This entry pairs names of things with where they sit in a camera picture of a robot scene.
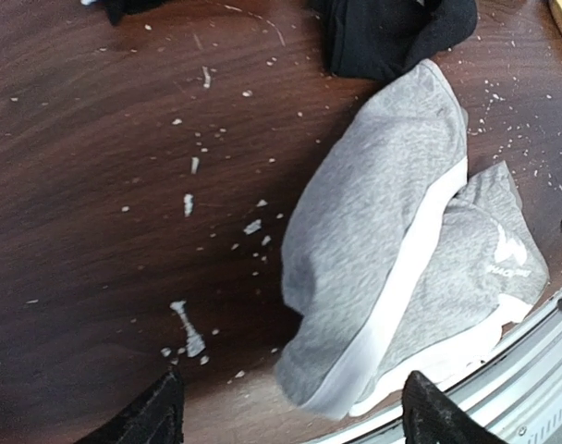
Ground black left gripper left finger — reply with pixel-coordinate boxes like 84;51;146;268
76;366;184;444

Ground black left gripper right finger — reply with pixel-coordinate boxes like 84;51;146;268
401;371;506;444

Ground grey boxer briefs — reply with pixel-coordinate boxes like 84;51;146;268
275;60;549;419

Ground black crumpled underwear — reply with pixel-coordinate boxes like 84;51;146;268
308;0;478;84

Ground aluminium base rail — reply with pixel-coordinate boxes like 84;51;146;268
354;277;562;444

